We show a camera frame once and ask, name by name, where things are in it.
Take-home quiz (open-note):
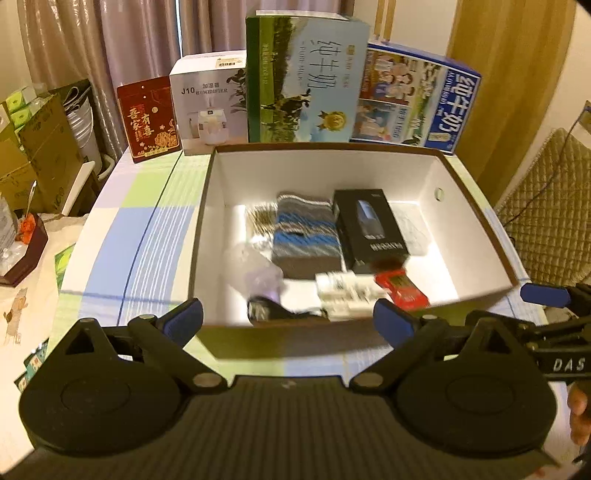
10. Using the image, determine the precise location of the grey blue knitted pouch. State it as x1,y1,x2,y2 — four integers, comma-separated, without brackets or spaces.
271,192,342,280

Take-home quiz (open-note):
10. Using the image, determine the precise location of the clear plastic cup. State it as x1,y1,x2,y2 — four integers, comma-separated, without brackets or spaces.
223,243,283,303

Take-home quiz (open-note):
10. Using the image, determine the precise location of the bag of cotton swabs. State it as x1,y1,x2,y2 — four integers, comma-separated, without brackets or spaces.
245,203,277,250

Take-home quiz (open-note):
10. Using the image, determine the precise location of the large brown open box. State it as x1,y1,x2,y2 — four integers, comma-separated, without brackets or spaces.
187,141,520,365

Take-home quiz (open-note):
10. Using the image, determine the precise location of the bag of white clips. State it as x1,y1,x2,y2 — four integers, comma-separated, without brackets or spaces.
391,203,431,256

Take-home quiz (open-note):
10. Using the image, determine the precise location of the blue milk carton box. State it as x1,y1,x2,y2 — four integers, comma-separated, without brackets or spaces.
352,40,481,154

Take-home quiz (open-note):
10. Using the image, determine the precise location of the black shaver box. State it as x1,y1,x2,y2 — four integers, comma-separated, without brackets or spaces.
332,189,409,274

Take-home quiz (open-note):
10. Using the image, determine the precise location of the quilted beige chair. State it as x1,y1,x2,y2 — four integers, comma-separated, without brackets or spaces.
497,128,591,285

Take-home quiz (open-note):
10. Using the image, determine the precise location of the red snack packet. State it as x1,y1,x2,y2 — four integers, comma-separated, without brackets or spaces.
375,269,430,311

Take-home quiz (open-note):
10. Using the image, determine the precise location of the stack of white bowls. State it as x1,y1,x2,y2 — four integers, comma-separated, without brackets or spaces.
62,85,103,175

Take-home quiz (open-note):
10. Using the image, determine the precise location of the green milk carton box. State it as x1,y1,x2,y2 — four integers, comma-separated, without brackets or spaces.
245,10,370,143

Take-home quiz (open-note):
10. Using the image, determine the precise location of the person right hand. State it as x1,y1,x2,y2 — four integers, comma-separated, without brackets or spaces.
567,381,591,446

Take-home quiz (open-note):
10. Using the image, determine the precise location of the brown cardboard box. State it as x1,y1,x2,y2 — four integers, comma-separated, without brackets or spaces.
1,95,83,213

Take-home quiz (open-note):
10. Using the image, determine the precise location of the wooden door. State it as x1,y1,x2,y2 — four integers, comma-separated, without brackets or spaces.
447,0,577,204

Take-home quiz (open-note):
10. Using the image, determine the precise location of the black usb cable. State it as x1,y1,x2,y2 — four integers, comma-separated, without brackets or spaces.
246,297,330,326

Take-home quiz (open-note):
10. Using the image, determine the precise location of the black power cable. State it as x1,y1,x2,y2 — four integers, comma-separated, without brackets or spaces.
502,112,585,227

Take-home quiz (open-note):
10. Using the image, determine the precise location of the dark wooden tray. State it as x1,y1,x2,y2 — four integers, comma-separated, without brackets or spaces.
1,213,48,287

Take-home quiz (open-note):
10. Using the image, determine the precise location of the white plastic clip block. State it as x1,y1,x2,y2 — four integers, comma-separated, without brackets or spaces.
315,272,388,321

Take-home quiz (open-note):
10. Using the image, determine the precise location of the beige curtain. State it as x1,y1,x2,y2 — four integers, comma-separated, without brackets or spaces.
16,0,353,158

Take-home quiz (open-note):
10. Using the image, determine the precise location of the wall power socket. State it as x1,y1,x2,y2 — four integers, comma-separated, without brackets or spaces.
576,100,591,134

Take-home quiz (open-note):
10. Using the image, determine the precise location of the red gift box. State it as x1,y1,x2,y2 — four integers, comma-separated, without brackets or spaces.
116,76,181,163

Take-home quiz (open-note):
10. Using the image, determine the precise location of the white humidifier box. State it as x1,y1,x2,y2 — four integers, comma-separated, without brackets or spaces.
169,50,249,155

